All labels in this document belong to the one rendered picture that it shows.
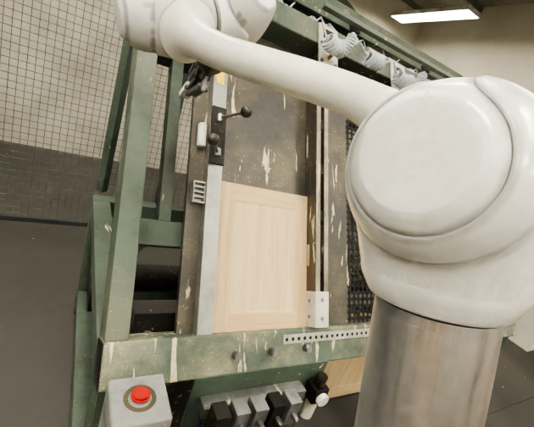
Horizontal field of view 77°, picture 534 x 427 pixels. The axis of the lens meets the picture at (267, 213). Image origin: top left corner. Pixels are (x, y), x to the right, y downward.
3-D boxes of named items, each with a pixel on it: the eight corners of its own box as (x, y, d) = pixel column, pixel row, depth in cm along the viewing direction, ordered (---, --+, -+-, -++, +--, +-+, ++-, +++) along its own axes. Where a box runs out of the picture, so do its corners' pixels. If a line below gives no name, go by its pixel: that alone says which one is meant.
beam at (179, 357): (92, 381, 92) (97, 394, 83) (97, 335, 94) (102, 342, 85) (496, 332, 205) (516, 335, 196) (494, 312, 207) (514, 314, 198)
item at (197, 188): (189, 202, 107) (192, 201, 105) (191, 181, 109) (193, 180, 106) (201, 204, 109) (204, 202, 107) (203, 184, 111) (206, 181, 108)
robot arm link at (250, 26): (238, 14, 76) (185, 12, 69) (275, -38, 63) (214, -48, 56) (253, 60, 77) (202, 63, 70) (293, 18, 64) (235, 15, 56)
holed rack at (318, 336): (282, 344, 113) (283, 344, 112) (282, 335, 113) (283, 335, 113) (514, 322, 197) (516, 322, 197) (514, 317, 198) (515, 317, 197)
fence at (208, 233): (191, 333, 102) (197, 335, 99) (211, 52, 119) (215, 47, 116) (208, 332, 105) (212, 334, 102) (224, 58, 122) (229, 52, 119)
